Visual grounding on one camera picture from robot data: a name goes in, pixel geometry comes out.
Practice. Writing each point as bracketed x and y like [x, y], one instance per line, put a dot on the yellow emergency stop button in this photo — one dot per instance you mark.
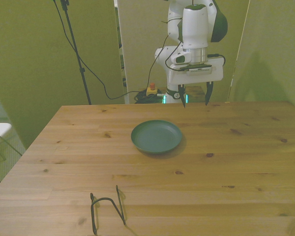
[152, 91]

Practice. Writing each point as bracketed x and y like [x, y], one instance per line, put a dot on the green partition panel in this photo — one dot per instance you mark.
[27, 61]
[273, 49]

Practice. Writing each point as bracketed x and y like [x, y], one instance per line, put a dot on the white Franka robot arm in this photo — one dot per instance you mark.
[195, 24]

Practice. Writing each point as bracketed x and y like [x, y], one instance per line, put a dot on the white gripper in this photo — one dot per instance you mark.
[201, 78]

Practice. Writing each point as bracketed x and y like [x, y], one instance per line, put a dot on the dark green round plate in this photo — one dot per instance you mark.
[156, 136]

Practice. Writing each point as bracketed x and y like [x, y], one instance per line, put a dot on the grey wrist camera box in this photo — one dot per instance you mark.
[199, 70]

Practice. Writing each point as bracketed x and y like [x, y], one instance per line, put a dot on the low wooden base table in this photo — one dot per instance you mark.
[196, 92]

